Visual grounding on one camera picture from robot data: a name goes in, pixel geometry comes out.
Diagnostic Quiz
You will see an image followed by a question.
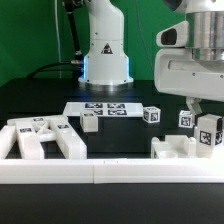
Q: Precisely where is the white base tag plate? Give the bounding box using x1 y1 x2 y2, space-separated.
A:
63 102 143 117

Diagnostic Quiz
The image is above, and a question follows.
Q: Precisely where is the white cable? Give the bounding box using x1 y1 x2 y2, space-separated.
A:
53 0 63 79

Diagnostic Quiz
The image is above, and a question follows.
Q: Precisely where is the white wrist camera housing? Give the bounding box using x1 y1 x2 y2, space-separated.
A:
156 21 189 48

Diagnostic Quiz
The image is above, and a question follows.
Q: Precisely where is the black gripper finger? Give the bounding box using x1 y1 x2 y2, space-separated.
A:
186 97 202 115

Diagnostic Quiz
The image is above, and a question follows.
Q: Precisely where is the white tagged cube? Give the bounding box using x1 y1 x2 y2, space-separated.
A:
143 106 161 123
178 110 193 128

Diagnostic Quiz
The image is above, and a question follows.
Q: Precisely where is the white chair seat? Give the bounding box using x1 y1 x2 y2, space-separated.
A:
151 135 197 159

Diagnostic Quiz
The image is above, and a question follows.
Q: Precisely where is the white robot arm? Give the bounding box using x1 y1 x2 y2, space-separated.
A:
79 0 224 114

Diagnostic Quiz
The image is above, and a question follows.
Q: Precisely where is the black cable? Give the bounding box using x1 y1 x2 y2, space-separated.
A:
26 0 84 80

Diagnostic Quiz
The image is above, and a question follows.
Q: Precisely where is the white chair backrest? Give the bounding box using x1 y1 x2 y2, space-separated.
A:
7 115 87 160

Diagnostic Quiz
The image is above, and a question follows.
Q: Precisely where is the white U-shaped frame wall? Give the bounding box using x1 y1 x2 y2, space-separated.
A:
0 125 224 185

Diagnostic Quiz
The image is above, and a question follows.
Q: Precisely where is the white tagged cube right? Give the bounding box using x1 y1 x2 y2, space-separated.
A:
178 110 193 128

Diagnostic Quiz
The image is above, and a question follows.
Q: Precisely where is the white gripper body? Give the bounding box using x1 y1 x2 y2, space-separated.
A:
154 48 224 102

